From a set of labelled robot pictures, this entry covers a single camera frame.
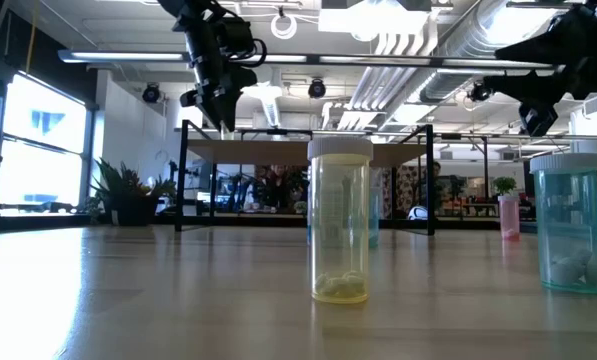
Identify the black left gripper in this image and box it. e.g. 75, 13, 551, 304
180, 22, 258, 134

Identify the teal medicine bottle white cap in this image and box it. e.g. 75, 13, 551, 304
529, 152, 597, 296
368, 169, 381, 250

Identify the pink medicine bottle white cap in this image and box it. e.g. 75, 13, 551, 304
497, 194, 521, 242

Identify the yellow medicine bottle white cap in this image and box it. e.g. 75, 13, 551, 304
306, 135, 374, 305

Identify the black ceiling spot lamp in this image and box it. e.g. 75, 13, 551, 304
467, 82, 494, 104
142, 82, 162, 105
307, 78, 327, 100

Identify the long ceiling light bar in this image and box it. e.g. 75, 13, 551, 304
57, 48, 567, 71

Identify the person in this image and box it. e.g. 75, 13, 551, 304
257, 164, 299, 211
430, 160, 444, 211

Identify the small green potted plant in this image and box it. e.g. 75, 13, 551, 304
492, 176, 518, 197

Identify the large potted green plant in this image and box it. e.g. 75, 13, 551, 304
90, 158, 178, 227

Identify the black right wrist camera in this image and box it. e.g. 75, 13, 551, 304
517, 102, 559, 137

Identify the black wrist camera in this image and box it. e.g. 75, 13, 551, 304
517, 102, 559, 137
216, 17, 268, 69

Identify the wooden shelf black frame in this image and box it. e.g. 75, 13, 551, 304
174, 119, 437, 237

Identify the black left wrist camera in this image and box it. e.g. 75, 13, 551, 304
216, 17, 268, 69

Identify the silver ventilation duct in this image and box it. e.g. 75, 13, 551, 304
420, 0, 534, 104

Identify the white coiled cable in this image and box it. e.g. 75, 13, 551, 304
270, 12, 298, 41

